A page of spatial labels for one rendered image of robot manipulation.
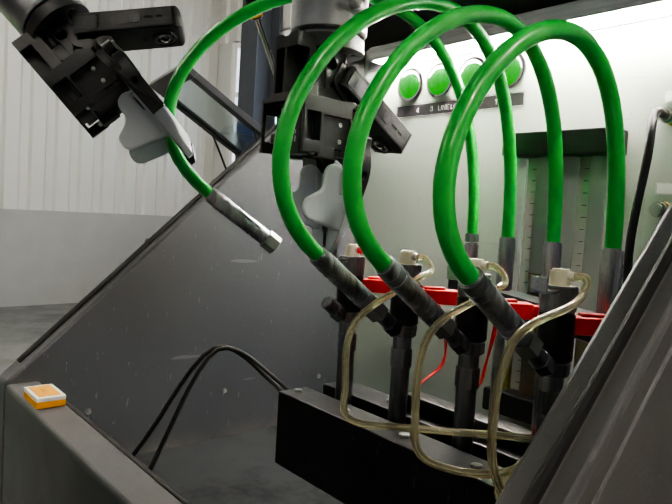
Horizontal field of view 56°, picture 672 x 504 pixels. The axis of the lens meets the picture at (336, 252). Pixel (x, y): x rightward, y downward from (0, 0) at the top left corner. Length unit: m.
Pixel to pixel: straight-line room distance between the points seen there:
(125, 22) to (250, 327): 0.47
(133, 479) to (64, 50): 0.44
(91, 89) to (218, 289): 0.36
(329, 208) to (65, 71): 0.30
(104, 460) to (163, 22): 0.44
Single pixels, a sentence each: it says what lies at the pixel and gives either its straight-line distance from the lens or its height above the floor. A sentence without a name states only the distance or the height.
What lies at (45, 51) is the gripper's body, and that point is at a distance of 0.76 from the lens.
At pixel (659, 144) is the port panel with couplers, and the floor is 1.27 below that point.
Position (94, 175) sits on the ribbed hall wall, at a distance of 7.57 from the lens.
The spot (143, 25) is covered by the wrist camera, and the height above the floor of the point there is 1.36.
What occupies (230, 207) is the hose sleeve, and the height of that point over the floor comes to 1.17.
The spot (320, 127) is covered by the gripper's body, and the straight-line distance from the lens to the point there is 0.59.
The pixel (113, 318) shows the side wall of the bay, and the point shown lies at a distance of 0.88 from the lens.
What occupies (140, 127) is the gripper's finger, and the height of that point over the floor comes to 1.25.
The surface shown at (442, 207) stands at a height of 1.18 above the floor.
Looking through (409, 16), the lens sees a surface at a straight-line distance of 0.80.
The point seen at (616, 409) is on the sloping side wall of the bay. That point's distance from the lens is 0.38.
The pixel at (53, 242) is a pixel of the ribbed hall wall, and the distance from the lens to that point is 7.39.
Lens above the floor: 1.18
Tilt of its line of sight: 4 degrees down
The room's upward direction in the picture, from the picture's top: 4 degrees clockwise
